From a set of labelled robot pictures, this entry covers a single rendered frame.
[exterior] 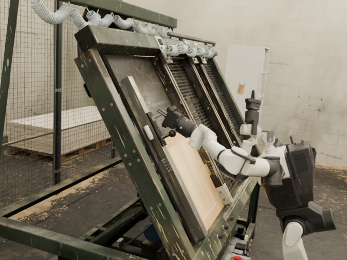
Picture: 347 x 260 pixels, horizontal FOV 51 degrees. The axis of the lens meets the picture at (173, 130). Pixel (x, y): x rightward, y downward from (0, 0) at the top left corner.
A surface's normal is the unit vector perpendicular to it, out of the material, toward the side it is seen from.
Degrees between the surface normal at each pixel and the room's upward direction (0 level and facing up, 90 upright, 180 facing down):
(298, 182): 90
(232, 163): 88
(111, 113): 90
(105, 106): 90
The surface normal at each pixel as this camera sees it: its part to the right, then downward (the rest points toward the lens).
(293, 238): -0.37, 0.16
